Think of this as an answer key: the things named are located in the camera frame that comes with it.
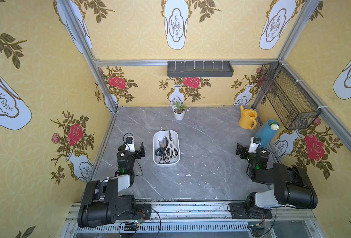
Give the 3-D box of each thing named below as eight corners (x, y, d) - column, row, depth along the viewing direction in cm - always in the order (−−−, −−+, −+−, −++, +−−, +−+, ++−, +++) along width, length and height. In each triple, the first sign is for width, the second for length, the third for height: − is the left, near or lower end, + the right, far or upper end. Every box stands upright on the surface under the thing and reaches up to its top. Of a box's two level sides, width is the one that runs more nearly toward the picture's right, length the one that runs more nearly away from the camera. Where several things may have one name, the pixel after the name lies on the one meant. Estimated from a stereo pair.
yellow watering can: (240, 129, 108) (245, 119, 99) (238, 115, 117) (243, 105, 108) (252, 131, 108) (259, 121, 99) (249, 116, 116) (255, 106, 108)
